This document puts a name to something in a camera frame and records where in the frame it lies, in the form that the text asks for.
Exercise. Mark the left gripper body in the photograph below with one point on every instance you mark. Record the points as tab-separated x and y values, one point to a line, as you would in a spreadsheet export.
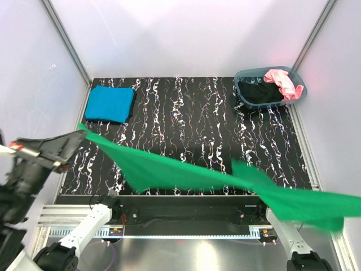
25	179

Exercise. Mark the green t-shirt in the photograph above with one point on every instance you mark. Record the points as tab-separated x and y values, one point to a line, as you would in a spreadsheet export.
143	170

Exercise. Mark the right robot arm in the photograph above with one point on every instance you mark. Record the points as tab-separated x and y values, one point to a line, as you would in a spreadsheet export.
300	255

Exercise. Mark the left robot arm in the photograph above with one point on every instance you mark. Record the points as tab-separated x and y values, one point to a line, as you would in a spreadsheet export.
61	255

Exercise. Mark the folded blue t-shirt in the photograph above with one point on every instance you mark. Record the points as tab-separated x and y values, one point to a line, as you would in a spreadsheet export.
110	104

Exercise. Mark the blue plastic basket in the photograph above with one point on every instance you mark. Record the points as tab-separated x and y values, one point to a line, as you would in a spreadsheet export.
255	76

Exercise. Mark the black t-shirt in basket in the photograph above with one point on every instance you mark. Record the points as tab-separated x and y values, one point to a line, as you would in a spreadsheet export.
260	93

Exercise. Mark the pink t-shirt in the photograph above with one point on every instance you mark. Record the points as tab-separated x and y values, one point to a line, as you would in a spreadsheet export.
286	87

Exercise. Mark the slotted cable duct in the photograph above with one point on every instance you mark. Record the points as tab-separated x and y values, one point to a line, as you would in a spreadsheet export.
132	232

